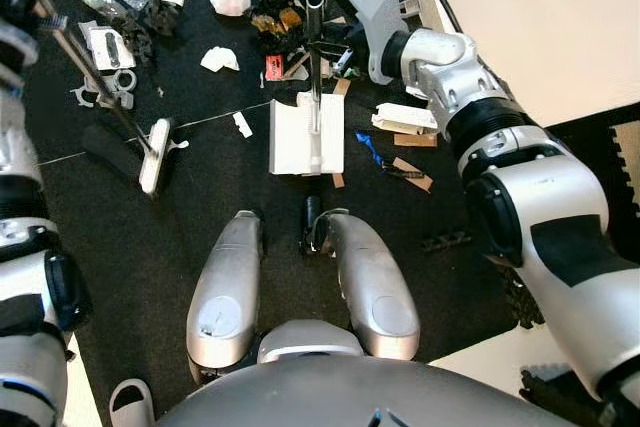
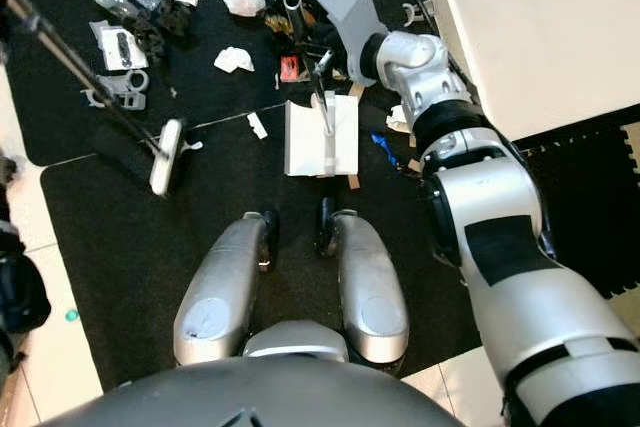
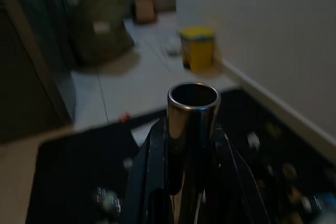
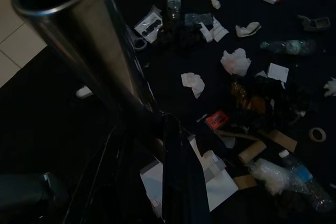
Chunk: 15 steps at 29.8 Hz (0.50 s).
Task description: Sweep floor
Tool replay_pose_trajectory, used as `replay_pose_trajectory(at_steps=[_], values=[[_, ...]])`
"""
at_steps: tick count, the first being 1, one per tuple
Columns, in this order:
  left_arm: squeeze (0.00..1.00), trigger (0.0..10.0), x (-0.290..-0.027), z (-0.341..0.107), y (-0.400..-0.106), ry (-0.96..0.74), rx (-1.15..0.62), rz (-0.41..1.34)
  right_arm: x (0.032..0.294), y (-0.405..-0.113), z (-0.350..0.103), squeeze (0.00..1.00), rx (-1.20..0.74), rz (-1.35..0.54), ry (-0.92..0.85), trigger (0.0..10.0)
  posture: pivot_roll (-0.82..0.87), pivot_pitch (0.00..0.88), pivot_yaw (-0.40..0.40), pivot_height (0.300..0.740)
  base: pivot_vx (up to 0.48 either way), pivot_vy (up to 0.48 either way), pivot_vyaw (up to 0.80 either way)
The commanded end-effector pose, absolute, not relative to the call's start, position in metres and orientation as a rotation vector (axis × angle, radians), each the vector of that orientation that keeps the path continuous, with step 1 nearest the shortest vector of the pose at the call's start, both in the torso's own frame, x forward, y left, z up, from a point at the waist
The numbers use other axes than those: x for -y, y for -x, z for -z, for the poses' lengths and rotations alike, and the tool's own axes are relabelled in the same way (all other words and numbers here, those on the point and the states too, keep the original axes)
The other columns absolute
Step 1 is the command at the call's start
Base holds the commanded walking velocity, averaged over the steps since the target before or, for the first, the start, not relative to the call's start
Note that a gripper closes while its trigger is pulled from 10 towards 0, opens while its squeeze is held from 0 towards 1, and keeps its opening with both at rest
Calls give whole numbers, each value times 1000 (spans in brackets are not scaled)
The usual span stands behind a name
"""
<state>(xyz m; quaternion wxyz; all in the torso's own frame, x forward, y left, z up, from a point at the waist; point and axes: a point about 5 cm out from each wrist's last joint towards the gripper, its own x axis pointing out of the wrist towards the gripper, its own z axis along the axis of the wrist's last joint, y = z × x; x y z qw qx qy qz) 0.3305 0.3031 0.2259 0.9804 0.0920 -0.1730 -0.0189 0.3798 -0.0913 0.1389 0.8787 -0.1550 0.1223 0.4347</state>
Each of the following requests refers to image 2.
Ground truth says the grey plastic bracket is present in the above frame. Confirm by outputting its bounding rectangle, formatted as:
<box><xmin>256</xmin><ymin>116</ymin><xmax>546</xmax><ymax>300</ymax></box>
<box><xmin>80</xmin><ymin>69</ymin><xmax>151</xmax><ymax>111</ymax></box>

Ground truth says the silver robot leg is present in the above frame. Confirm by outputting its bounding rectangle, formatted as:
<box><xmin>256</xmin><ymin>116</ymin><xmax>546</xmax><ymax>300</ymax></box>
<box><xmin>318</xmin><ymin>197</ymin><xmax>411</xmax><ymax>366</ymax></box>
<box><xmin>173</xmin><ymin>212</ymin><xmax>281</xmax><ymax>366</ymax></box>

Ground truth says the brown crumpled wrapper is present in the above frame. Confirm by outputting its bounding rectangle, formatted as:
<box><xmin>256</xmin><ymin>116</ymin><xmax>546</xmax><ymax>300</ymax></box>
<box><xmin>265</xmin><ymin>7</ymin><xmax>301</xmax><ymax>33</ymax></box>

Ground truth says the white packet with black print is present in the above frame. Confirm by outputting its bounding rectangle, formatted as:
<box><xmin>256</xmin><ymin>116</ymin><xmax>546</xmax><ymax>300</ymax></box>
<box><xmin>95</xmin><ymin>22</ymin><xmax>146</xmax><ymax>70</ymax></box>

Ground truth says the black tangled bundle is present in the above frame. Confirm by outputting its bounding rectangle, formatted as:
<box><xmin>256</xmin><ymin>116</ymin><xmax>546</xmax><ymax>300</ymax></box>
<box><xmin>155</xmin><ymin>0</ymin><xmax>196</xmax><ymax>40</ymax></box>

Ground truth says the white plastic clip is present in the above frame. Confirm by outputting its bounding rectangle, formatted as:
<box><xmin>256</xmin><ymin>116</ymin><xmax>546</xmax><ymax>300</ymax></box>
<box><xmin>400</xmin><ymin>4</ymin><xmax>436</xmax><ymax>28</ymax></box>

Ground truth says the pink red card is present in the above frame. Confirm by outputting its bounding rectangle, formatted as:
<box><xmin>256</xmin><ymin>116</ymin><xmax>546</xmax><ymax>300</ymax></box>
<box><xmin>278</xmin><ymin>55</ymin><xmax>301</xmax><ymax>83</ymax></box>

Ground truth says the grey robot torso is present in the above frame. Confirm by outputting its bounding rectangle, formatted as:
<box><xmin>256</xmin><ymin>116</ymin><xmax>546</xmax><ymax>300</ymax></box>
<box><xmin>40</xmin><ymin>352</ymin><xmax>496</xmax><ymax>427</ymax></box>

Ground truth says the blue plastic scrap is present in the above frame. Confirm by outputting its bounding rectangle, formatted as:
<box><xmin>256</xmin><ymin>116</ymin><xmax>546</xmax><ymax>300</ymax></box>
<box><xmin>370</xmin><ymin>132</ymin><xmax>396</xmax><ymax>158</ymax></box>

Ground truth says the small crumpled white tissue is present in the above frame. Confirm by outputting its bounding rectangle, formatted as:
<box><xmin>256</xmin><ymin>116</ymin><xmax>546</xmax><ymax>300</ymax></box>
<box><xmin>215</xmin><ymin>47</ymin><xmax>254</xmax><ymax>74</ymax></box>

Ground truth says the white dustpan with metal handle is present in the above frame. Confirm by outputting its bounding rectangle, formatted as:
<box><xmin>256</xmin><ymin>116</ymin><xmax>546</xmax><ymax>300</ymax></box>
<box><xmin>283</xmin><ymin>0</ymin><xmax>361</xmax><ymax>180</ymax></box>

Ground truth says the silver right robot leg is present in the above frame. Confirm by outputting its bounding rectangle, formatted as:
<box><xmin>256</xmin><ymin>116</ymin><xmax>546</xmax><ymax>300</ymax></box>
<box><xmin>318</xmin><ymin>197</ymin><xmax>411</xmax><ymax>366</ymax></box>

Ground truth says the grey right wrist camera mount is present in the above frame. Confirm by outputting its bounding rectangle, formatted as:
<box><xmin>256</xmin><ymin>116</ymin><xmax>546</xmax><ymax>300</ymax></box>
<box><xmin>303</xmin><ymin>0</ymin><xmax>388</xmax><ymax>83</ymax></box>

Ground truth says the silver left robot leg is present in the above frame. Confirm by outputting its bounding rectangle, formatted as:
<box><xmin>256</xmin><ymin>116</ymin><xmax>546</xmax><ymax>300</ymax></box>
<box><xmin>173</xmin><ymin>212</ymin><xmax>281</xmax><ymax>366</ymax></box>

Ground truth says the small white plastic piece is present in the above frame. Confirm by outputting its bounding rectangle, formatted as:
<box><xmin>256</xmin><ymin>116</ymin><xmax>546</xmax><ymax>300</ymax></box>
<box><xmin>247</xmin><ymin>112</ymin><xmax>269</xmax><ymax>140</ymax></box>

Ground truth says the black shoe insole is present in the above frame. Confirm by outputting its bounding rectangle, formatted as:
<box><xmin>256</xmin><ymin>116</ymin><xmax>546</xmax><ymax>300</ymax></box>
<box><xmin>90</xmin><ymin>125</ymin><xmax>153</xmax><ymax>176</ymax></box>

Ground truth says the white printed carton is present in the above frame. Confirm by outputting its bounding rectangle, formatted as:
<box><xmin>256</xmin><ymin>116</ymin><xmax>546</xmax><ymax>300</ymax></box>
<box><xmin>385</xmin><ymin>105</ymin><xmax>421</xmax><ymax>135</ymax></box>

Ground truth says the white broom with metal handle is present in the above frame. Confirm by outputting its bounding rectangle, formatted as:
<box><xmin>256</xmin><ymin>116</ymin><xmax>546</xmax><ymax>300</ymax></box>
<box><xmin>5</xmin><ymin>0</ymin><xmax>189</xmax><ymax>200</ymax></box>

